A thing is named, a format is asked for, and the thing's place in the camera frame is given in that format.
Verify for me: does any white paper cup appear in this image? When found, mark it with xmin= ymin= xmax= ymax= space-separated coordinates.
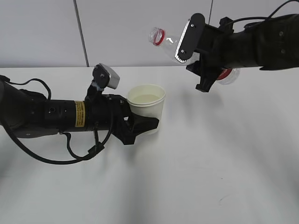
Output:
xmin=127 ymin=84 xmax=166 ymax=134

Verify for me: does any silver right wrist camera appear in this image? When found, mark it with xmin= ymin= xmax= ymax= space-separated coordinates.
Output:
xmin=174 ymin=13 xmax=206 ymax=64

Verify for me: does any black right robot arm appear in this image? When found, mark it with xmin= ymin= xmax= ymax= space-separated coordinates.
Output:
xmin=183 ymin=14 xmax=299 ymax=92

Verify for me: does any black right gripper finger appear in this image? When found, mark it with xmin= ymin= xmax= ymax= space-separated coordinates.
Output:
xmin=186 ymin=53 xmax=226 ymax=93

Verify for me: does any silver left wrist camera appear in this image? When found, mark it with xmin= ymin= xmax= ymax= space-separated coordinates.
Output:
xmin=87 ymin=63 xmax=120 ymax=97

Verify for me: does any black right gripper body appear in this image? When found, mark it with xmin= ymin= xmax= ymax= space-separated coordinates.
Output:
xmin=195 ymin=24 xmax=234 ymax=70

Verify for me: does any clear water bottle red label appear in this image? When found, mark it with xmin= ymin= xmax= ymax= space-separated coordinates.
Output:
xmin=149 ymin=27 xmax=241 ymax=85

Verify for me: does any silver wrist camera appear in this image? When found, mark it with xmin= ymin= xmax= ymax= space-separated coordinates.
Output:
xmin=87 ymin=63 xmax=120 ymax=97
xmin=174 ymin=13 xmax=206 ymax=64

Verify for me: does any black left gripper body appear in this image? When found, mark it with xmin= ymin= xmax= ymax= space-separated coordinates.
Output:
xmin=84 ymin=93 xmax=133 ymax=138

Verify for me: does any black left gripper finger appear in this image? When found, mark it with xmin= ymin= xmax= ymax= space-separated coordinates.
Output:
xmin=115 ymin=113 xmax=160 ymax=145

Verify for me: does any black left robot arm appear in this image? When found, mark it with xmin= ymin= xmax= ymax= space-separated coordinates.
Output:
xmin=0 ymin=76 xmax=159 ymax=145

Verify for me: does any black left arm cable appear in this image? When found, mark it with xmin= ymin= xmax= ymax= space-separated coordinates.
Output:
xmin=0 ymin=74 xmax=115 ymax=165

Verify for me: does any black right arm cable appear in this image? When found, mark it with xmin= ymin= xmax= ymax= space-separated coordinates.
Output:
xmin=219 ymin=0 xmax=299 ymax=32

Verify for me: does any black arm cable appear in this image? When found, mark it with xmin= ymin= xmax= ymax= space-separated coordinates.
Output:
xmin=219 ymin=0 xmax=299 ymax=32
xmin=0 ymin=74 xmax=115 ymax=165

